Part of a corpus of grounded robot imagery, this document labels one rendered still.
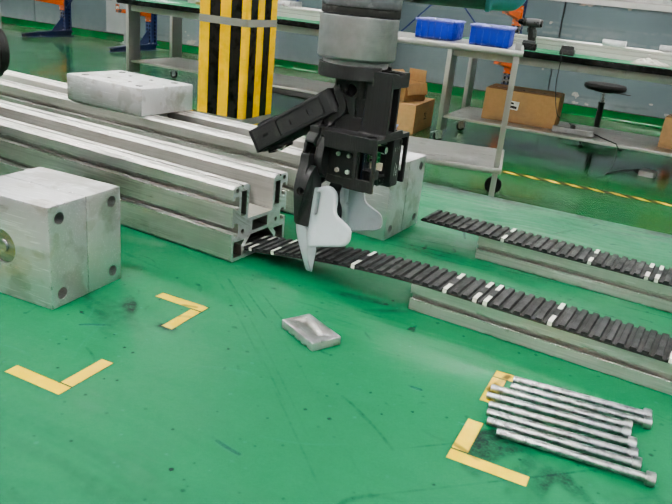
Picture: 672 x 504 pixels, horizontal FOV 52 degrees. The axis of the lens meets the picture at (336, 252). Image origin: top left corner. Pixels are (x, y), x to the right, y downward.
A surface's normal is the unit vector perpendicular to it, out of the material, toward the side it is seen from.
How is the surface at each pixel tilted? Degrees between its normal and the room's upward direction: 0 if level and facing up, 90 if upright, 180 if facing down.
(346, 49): 91
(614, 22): 90
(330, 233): 80
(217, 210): 90
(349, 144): 90
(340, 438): 0
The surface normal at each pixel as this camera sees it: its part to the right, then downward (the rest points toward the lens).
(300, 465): 0.10, -0.93
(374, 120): -0.51, 0.25
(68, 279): 0.91, 0.23
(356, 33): -0.04, 0.35
